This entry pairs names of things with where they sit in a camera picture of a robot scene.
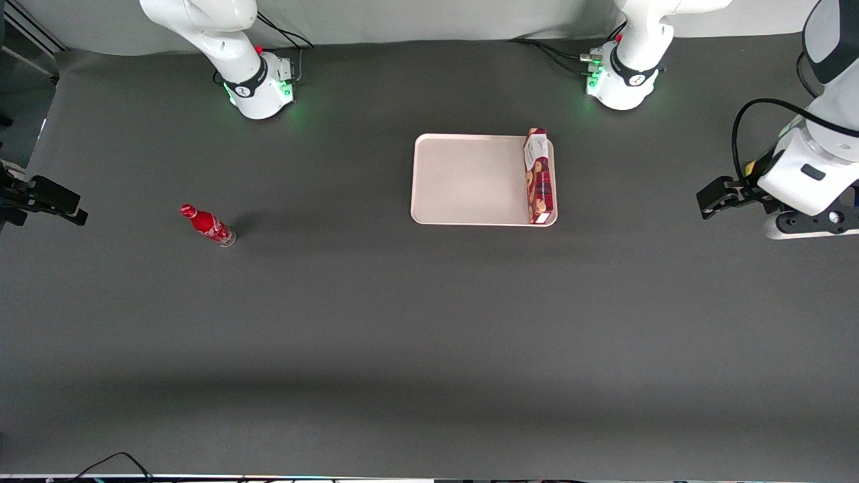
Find black right arm base cables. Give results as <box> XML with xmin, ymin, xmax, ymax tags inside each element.
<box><xmin>213</xmin><ymin>12</ymin><xmax>315</xmax><ymax>87</ymax></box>

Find thin black table-edge cable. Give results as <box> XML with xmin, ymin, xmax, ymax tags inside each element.
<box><xmin>67</xmin><ymin>451</ymin><xmax>155</xmax><ymax>483</ymax></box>

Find red cookie box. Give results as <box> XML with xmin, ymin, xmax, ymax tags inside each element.
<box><xmin>523</xmin><ymin>127</ymin><xmax>555</xmax><ymax>225</ymax></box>

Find black left arm base cables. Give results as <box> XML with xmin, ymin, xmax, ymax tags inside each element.
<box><xmin>507</xmin><ymin>22</ymin><xmax>665</xmax><ymax>78</ymax></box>

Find black arm base cables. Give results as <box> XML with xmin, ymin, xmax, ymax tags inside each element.
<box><xmin>213</xmin><ymin>12</ymin><xmax>315</xmax><ymax>87</ymax></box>
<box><xmin>507</xmin><ymin>22</ymin><xmax>665</xmax><ymax>78</ymax></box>

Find red cola bottle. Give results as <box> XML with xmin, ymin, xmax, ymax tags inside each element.
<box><xmin>179</xmin><ymin>203</ymin><xmax>237</xmax><ymax>248</ymax></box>

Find pale pink plastic tray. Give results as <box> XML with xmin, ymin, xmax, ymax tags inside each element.
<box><xmin>410</xmin><ymin>133</ymin><xmax>558</xmax><ymax>227</ymax></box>

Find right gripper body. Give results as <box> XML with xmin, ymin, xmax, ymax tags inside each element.
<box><xmin>0</xmin><ymin>161</ymin><xmax>28</xmax><ymax>202</ymax></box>

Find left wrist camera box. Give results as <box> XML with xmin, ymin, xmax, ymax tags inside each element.
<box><xmin>764</xmin><ymin>201</ymin><xmax>859</xmax><ymax>240</ymax></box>

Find aluminium frame rail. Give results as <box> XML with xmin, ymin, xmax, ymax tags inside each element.
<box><xmin>0</xmin><ymin>0</ymin><xmax>69</xmax><ymax>58</ymax></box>

